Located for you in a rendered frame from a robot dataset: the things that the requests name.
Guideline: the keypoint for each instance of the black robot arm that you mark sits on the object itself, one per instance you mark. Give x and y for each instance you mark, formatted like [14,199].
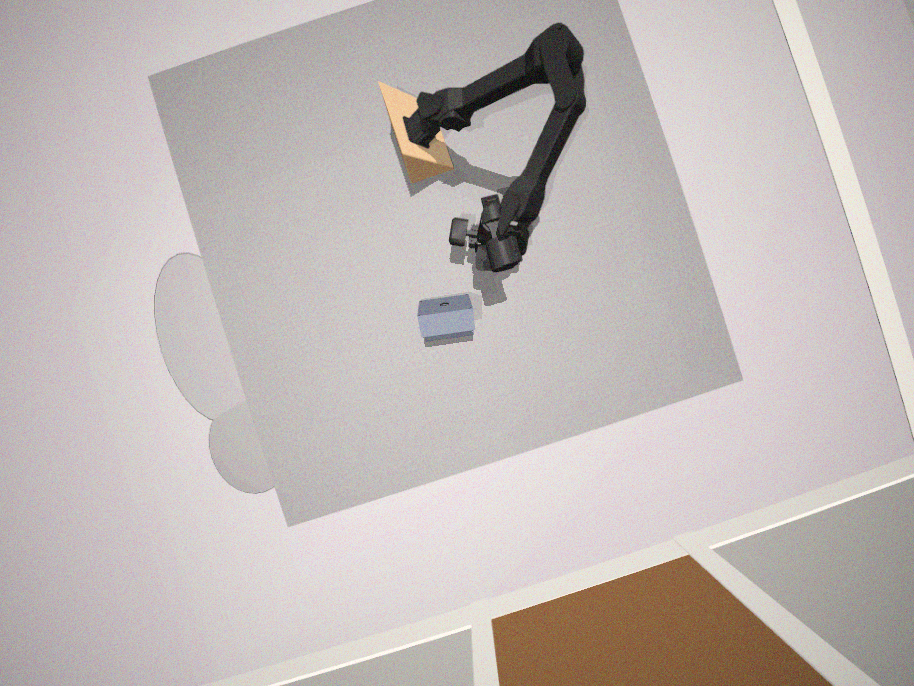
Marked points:
[554,57]

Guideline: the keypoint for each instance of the grey sloped panel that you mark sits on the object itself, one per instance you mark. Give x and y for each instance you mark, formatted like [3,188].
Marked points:
[447,317]

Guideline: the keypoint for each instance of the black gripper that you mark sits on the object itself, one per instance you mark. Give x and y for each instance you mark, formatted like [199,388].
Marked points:
[459,231]

